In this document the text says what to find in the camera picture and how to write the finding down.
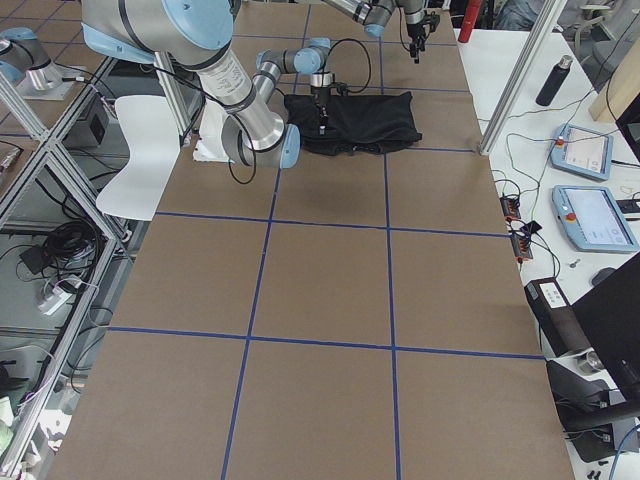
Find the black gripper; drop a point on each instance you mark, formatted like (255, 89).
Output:
(414, 30)
(319, 96)

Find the black t-shirt with logo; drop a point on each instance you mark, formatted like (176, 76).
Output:
(376, 124)

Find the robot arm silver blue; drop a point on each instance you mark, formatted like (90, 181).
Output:
(375, 15)
(237, 121)

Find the red cylinder bottle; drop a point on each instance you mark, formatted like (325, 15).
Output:
(469, 20)

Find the black water bottle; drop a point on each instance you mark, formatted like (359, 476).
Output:
(554, 81)

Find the white plastic chair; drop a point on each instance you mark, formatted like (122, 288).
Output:
(152, 137)

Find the far blue teach pendant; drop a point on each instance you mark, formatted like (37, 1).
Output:
(583, 152)

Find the blue teach pendant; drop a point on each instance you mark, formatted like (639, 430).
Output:
(592, 220)
(583, 152)

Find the brown paper table mat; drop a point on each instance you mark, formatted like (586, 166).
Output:
(354, 317)

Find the near blue teach pendant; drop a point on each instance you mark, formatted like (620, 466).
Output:
(592, 220)

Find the black computer mouse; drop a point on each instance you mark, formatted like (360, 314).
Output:
(602, 275)

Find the black power brick box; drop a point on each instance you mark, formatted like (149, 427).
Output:
(556, 317)

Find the black monitor stand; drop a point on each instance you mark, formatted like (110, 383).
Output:
(596, 392)

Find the aluminium frame post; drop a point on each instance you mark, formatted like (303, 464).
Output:
(541, 29)

